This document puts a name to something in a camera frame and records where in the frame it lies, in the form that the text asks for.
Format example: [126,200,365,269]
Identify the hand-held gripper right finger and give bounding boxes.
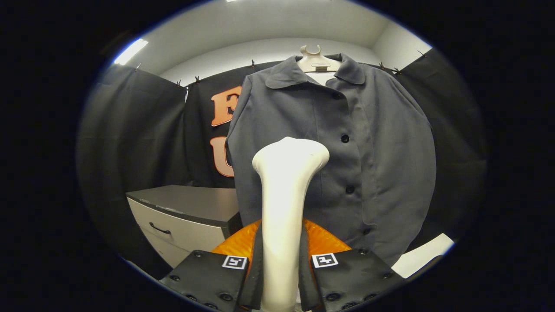
[297,216,406,312]

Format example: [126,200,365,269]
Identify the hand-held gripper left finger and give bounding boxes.
[160,219,265,312]

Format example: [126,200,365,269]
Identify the white garment steamer head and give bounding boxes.
[252,137,330,312]

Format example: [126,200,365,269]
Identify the grey button-up shirt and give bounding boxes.
[225,53,437,266]

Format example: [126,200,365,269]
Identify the cream garment hanger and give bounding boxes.
[297,45,342,73]

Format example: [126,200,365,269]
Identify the white cabinet with dark top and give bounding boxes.
[126,185,243,268]

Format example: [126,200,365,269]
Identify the white side table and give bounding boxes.
[392,233,455,279]

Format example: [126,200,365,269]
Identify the ceiling light strip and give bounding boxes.
[114,38,149,65]

